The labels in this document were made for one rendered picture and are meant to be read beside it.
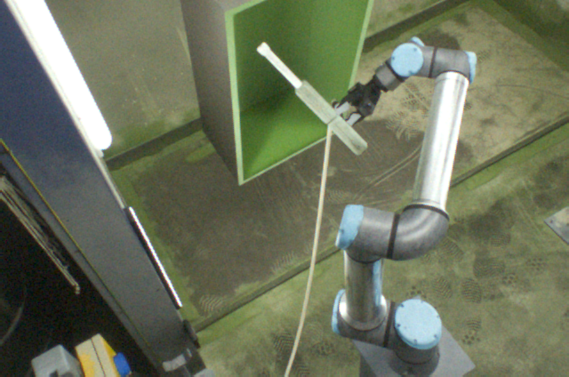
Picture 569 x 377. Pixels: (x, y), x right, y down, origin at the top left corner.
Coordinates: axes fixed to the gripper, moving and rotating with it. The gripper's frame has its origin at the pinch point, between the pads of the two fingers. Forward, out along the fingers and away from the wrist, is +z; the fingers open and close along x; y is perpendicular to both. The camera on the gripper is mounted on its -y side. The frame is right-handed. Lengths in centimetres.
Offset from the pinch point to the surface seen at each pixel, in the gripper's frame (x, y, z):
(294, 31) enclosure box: 15, 85, 5
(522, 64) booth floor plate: -115, 178, -63
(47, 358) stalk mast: 37, -97, 49
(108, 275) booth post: 22, -33, 77
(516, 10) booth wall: -98, 211, -82
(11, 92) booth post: 75, -64, 29
